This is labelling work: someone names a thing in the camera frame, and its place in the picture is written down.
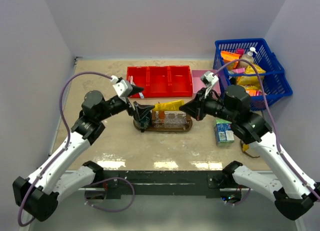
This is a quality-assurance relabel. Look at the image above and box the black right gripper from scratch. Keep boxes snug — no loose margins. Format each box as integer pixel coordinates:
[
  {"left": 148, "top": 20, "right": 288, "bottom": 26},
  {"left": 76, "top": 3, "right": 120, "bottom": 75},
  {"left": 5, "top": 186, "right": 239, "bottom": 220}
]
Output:
[{"left": 180, "top": 86, "right": 237, "bottom": 122}]

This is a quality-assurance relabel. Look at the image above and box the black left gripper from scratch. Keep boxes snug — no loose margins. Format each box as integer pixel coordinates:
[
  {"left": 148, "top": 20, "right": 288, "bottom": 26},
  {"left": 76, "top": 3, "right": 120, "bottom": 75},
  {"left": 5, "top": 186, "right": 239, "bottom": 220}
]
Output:
[{"left": 97, "top": 84, "right": 155, "bottom": 121}]

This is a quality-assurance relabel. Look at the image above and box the yellow toothpaste tube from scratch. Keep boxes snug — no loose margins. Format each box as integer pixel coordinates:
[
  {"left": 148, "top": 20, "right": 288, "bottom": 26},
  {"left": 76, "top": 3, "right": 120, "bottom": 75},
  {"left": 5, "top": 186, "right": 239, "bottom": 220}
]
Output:
[{"left": 153, "top": 99, "right": 185, "bottom": 112}]

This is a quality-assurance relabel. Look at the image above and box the dark green mug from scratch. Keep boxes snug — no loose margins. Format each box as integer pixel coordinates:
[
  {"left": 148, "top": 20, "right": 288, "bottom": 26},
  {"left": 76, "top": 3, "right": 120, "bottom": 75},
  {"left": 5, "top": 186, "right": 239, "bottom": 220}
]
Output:
[{"left": 133, "top": 112, "right": 152, "bottom": 133}]

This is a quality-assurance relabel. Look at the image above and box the orange toothpaste tube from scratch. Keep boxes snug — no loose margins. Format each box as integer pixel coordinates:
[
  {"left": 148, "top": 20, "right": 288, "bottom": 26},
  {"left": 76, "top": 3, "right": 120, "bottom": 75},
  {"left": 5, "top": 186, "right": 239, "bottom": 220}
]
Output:
[{"left": 158, "top": 110, "right": 166, "bottom": 122}]

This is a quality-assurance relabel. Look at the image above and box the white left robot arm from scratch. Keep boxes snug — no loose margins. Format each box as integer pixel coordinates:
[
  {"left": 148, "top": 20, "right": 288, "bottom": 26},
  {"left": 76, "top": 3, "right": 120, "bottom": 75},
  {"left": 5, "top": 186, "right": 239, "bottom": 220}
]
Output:
[{"left": 12, "top": 80, "right": 144, "bottom": 222}]

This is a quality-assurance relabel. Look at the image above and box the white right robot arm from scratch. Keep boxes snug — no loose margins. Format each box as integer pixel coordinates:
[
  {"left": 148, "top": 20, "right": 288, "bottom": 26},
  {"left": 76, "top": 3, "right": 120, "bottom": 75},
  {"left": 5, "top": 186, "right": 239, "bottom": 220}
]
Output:
[{"left": 179, "top": 85, "right": 320, "bottom": 221}]

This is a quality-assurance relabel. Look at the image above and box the oval wooden tray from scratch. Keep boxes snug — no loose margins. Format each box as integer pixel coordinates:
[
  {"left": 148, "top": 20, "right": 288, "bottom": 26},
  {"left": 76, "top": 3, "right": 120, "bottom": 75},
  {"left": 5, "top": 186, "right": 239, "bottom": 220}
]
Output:
[{"left": 145, "top": 123, "right": 192, "bottom": 133}]

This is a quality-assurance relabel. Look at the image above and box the pink drawer box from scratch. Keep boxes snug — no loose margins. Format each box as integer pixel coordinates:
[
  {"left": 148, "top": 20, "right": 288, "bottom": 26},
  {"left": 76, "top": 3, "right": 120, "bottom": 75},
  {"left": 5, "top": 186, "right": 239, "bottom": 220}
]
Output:
[{"left": 191, "top": 69, "right": 221, "bottom": 97}]

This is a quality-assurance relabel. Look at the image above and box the red bin left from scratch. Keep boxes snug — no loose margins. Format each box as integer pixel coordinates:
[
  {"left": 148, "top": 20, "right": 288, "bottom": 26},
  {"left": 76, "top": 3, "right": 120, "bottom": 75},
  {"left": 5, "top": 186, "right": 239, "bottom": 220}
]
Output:
[{"left": 126, "top": 66, "right": 150, "bottom": 98}]

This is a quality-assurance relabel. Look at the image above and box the red bin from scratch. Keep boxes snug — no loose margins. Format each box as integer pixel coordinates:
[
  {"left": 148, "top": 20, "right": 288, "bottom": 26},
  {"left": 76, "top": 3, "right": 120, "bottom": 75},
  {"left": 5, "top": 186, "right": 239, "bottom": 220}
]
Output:
[
  {"left": 169, "top": 65, "right": 193, "bottom": 98},
  {"left": 126, "top": 66, "right": 150, "bottom": 98},
  {"left": 146, "top": 66, "right": 170, "bottom": 98}
]

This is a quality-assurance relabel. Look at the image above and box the red bin right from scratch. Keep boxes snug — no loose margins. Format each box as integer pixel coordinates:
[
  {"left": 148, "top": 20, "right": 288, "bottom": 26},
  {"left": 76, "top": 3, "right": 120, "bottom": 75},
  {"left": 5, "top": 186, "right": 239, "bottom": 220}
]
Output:
[{"left": 169, "top": 65, "right": 193, "bottom": 98}]

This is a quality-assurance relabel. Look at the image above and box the red bin middle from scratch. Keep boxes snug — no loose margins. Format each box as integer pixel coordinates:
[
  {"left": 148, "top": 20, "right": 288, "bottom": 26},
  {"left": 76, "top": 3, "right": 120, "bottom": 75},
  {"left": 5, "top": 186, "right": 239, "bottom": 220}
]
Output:
[{"left": 146, "top": 66, "right": 170, "bottom": 98}]

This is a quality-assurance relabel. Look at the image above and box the green blue carton box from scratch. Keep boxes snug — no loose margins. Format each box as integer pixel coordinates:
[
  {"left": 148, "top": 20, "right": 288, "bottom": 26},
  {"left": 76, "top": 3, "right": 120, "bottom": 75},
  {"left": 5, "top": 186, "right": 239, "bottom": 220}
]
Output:
[{"left": 214, "top": 119, "right": 235, "bottom": 147}]

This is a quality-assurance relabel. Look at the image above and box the orange box lower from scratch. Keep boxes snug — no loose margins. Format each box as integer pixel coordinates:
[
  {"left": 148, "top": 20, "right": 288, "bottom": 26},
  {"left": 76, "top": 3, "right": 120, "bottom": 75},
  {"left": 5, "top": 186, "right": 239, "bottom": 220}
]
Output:
[{"left": 245, "top": 89, "right": 263, "bottom": 97}]

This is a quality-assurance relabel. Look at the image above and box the orange snack box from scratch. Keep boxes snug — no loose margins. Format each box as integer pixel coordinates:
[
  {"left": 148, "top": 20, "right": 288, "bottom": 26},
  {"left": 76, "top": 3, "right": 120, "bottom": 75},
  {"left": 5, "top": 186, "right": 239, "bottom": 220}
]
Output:
[{"left": 220, "top": 50, "right": 241, "bottom": 70}]

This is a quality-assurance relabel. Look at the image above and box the yellow chips bag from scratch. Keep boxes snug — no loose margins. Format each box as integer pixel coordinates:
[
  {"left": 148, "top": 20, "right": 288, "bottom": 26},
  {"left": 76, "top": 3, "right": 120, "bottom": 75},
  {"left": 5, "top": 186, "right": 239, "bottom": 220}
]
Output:
[{"left": 236, "top": 64, "right": 266, "bottom": 90}]

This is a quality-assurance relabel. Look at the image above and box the pink small package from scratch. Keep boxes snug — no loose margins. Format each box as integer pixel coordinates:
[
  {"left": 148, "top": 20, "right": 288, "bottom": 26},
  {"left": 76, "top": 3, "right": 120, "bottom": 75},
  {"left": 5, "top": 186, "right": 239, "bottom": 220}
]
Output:
[{"left": 235, "top": 48, "right": 245, "bottom": 56}]

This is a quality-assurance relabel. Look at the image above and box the beige pump soap bottle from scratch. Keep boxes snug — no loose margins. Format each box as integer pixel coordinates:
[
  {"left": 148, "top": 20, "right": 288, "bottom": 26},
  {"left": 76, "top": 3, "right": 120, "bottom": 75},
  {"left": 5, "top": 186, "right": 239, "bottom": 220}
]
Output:
[{"left": 238, "top": 46, "right": 257, "bottom": 69}]

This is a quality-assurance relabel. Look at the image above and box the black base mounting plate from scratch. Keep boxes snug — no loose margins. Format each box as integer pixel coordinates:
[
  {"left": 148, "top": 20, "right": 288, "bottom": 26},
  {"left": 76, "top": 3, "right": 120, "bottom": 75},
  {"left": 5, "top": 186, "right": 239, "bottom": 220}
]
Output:
[{"left": 85, "top": 170, "right": 239, "bottom": 199}]

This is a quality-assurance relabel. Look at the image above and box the blue plastic basket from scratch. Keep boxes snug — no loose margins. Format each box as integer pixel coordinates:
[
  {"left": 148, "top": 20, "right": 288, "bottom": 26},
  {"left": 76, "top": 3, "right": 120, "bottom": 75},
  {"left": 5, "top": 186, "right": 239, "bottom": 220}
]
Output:
[{"left": 213, "top": 38, "right": 293, "bottom": 106}]

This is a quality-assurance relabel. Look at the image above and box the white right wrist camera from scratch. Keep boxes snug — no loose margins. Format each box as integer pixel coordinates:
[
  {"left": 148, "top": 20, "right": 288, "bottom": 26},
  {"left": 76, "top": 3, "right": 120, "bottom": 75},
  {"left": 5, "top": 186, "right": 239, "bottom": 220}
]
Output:
[{"left": 200, "top": 70, "right": 219, "bottom": 99}]

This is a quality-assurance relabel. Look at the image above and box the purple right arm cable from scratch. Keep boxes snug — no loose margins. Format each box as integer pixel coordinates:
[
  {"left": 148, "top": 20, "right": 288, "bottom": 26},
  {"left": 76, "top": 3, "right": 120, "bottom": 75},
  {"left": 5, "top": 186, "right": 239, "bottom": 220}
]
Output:
[{"left": 214, "top": 58, "right": 320, "bottom": 202}]

